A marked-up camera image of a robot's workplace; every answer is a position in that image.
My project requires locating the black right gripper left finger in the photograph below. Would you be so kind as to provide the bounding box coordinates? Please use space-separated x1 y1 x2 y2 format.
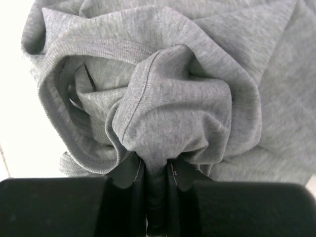
0 154 146 237

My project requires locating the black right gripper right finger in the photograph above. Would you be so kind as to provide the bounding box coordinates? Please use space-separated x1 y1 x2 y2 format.
167 158 316 237

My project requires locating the grey tank top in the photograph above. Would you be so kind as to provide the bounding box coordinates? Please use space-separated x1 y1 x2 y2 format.
21 0 316 184

